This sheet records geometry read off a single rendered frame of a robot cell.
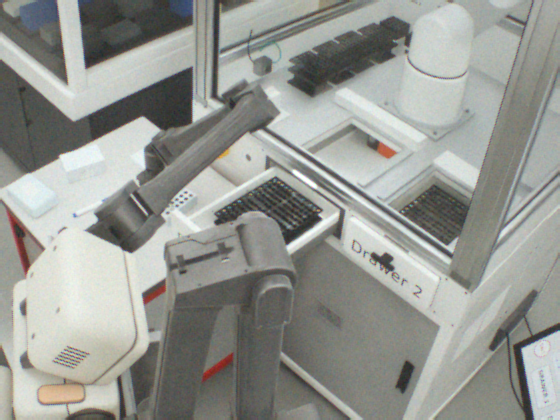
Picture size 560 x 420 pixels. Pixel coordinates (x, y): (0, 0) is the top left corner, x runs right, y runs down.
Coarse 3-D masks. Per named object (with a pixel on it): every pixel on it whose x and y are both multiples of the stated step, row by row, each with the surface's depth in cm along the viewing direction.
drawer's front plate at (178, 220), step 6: (174, 210) 174; (174, 216) 174; (180, 216) 173; (174, 222) 175; (180, 222) 173; (186, 222) 171; (174, 228) 177; (180, 228) 174; (186, 228) 172; (192, 228) 170; (198, 228) 170; (174, 234) 179; (186, 234) 173
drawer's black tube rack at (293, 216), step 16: (256, 192) 185; (272, 192) 185; (288, 192) 186; (224, 208) 180; (240, 208) 181; (256, 208) 181; (272, 208) 181; (288, 208) 186; (304, 208) 186; (320, 208) 182; (288, 224) 177; (304, 224) 182; (288, 240) 177
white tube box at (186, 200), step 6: (180, 192) 198; (186, 192) 199; (174, 198) 196; (180, 198) 196; (186, 198) 197; (192, 198) 197; (174, 204) 194; (180, 204) 195; (186, 204) 195; (192, 204) 198; (168, 210) 193; (180, 210) 194; (186, 210) 197; (168, 216) 191; (168, 222) 192
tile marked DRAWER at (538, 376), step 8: (544, 368) 135; (536, 376) 135; (544, 376) 134; (536, 384) 134; (544, 384) 132; (552, 384) 131; (536, 392) 133; (544, 392) 131; (552, 392) 130; (536, 400) 132; (544, 400) 130; (552, 400) 129
